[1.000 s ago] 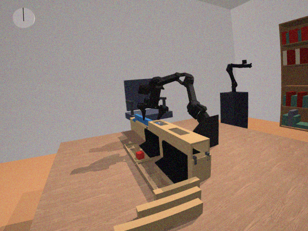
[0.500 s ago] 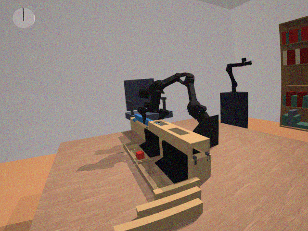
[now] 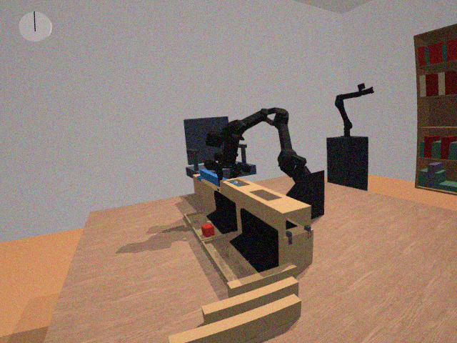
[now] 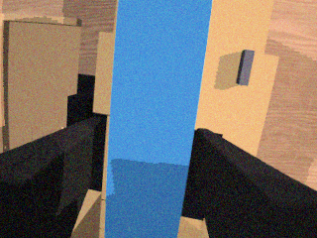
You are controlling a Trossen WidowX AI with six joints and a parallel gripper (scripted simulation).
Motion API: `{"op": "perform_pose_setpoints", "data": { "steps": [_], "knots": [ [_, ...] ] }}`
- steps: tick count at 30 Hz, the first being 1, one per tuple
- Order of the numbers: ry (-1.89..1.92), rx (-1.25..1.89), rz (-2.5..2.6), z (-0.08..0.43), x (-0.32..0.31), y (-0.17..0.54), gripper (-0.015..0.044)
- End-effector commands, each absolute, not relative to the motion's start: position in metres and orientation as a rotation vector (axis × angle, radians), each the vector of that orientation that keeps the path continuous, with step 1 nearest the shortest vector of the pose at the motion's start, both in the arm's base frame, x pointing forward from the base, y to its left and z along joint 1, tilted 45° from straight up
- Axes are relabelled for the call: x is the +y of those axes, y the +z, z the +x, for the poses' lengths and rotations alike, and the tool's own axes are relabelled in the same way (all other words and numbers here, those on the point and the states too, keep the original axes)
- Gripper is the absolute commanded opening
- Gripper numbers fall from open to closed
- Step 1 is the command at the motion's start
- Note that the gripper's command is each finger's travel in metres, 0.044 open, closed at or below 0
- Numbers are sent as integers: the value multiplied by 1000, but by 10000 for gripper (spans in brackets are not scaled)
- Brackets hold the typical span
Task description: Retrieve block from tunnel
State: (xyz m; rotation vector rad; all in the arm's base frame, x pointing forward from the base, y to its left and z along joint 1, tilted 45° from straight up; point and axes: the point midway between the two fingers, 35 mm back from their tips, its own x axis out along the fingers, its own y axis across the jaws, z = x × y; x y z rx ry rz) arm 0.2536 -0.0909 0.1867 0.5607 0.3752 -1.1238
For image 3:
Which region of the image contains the red cube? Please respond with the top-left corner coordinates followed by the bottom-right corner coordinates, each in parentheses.
top-left (201, 224), bottom-right (214, 237)

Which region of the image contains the tan rectangular bar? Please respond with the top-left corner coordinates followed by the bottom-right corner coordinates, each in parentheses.
top-left (227, 262), bottom-right (297, 298)

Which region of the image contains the tan wooden bar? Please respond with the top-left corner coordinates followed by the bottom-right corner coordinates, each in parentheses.
top-left (168, 294), bottom-right (301, 343)
top-left (201, 276), bottom-right (299, 325)

